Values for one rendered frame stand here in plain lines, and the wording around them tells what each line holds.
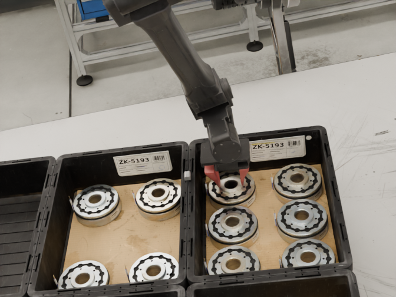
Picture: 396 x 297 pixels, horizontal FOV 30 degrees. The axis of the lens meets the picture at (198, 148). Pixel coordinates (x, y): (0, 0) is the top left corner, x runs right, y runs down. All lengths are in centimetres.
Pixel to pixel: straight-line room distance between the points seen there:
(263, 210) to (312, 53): 197
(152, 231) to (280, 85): 73
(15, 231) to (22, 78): 212
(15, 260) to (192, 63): 62
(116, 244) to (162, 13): 62
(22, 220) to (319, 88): 91
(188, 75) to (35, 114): 222
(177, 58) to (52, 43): 273
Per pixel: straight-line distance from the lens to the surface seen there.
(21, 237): 168
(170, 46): 122
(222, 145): 140
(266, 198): 161
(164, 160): 165
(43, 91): 361
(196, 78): 132
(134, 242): 158
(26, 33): 411
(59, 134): 213
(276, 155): 165
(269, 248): 151
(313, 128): 162
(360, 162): 187
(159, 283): 136
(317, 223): 151
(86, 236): 163
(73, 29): 342
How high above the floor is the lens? 197
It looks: 40 degrees down
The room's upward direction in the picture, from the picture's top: 11 degrees counter-clockwise
